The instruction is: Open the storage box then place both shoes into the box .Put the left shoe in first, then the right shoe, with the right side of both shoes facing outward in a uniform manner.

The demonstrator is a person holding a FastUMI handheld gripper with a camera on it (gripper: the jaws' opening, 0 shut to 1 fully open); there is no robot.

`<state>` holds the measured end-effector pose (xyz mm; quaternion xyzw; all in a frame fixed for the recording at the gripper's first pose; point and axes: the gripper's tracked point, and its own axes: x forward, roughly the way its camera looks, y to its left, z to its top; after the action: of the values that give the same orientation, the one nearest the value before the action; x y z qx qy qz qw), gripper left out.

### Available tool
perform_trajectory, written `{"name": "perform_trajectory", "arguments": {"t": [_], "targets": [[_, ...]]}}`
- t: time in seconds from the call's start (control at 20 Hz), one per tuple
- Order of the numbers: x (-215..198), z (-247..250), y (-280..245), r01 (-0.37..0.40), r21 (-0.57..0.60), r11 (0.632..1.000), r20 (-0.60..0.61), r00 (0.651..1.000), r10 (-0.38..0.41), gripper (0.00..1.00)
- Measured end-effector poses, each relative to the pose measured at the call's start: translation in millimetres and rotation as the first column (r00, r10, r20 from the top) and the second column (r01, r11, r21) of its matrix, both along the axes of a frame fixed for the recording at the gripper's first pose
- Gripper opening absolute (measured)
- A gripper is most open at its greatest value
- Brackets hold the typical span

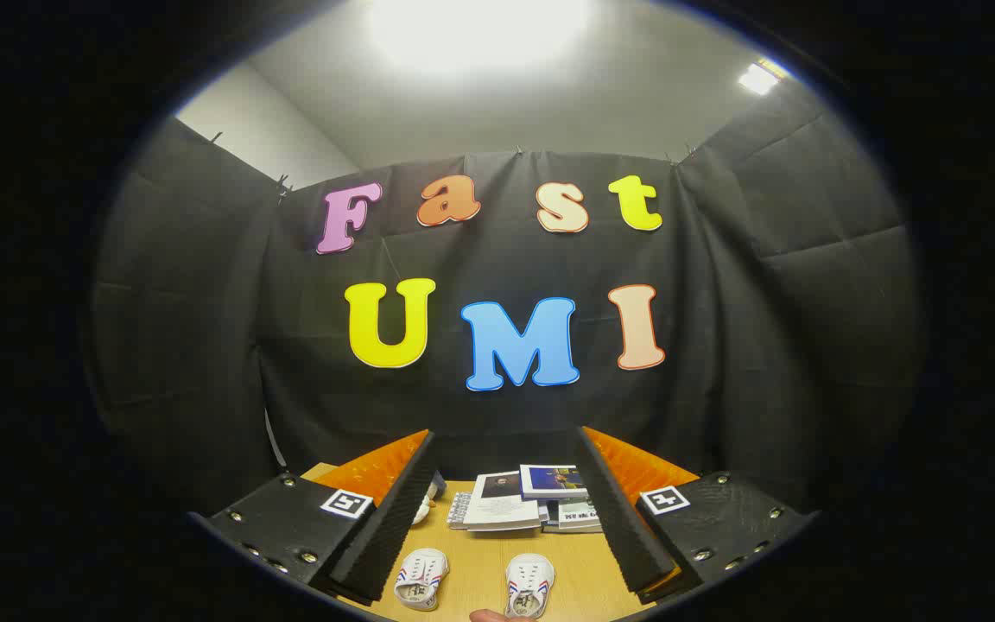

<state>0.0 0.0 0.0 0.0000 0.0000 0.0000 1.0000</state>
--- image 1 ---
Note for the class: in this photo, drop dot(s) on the penguin plush toy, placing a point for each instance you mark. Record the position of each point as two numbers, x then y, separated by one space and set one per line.
421 512

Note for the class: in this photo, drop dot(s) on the green and white cover book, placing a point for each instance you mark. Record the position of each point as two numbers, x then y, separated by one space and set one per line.
579 517

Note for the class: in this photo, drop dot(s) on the white book with dark photo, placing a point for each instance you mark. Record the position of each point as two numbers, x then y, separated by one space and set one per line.
502 511

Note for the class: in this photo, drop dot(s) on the white striped canvas shoe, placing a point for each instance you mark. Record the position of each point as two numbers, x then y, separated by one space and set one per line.
421 577
530 583

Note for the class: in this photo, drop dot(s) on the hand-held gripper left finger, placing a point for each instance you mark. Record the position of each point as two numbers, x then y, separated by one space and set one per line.
394 527

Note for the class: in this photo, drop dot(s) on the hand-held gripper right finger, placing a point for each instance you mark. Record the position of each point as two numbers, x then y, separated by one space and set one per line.
627 527

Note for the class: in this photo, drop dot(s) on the grey patterned notebook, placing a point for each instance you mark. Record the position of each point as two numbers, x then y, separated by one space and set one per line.
459 511

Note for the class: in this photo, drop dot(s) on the small ceiling light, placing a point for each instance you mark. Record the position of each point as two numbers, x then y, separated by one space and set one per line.
758 78

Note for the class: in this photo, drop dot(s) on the blue cover book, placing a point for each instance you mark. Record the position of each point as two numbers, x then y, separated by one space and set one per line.
554 479

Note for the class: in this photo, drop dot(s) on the large ceiling light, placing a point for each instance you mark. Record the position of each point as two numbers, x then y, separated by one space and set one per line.
480 30

